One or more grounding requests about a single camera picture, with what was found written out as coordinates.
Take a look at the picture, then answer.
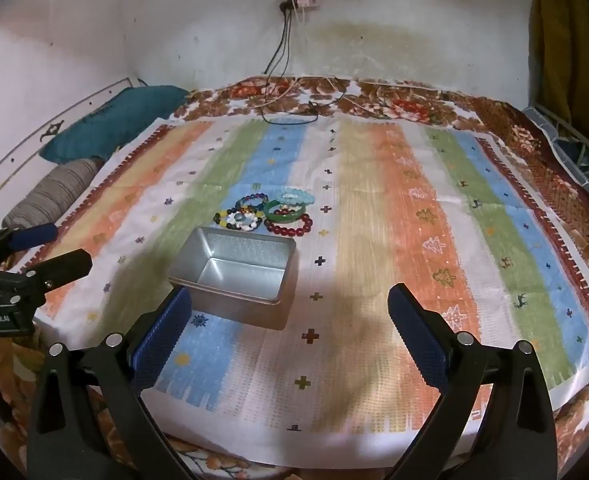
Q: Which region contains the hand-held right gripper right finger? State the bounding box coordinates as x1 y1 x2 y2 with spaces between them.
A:
387 282 559 480

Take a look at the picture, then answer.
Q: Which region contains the white bed headboard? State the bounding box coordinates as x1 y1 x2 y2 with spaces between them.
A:
0 77 146 221

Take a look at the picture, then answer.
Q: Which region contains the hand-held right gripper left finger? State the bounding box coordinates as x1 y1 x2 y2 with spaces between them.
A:
26 285 195 480

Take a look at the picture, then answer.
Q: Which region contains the yellow and black bead bracelet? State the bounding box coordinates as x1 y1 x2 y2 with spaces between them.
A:
213 207 266 231

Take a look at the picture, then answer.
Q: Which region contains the clear plastic tray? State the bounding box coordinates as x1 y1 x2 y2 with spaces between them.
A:
167 226 297 307

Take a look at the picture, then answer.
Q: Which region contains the striped colourful mat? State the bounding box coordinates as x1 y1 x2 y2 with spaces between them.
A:
38 117 589 442

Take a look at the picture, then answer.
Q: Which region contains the dark red bead bracelet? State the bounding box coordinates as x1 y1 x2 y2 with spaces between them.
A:
264 213 314 238

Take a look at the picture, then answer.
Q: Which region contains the white cable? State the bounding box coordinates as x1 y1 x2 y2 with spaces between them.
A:
267 7 340 108

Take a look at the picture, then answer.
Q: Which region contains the teal pillow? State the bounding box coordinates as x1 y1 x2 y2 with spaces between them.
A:
39 85 191 165

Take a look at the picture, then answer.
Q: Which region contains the grey striped pillow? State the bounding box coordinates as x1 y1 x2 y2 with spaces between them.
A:
1 157 106 231

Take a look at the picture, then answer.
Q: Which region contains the white bead bracelet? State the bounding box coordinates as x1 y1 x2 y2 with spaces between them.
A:
226 211 260 233

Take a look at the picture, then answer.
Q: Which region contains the green jade bangle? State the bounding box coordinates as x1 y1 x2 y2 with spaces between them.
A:
263 199 308 223

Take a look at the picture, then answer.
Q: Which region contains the yellow hanging cloth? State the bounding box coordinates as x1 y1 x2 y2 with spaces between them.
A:
528 0 589 127

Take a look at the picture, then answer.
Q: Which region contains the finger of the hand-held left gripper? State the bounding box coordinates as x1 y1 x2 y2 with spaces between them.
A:
0 222 58 264
23 248 94 292

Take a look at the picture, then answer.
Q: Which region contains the multicolour bead bracelet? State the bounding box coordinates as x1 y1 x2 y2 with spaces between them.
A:
234 193 270 214

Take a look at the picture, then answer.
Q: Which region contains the black power cable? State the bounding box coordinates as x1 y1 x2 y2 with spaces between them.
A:
277 10 347 111
261 7 320 126

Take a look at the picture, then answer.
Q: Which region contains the light blue bead bracelet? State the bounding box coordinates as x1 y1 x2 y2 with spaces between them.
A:
274 187 316 206

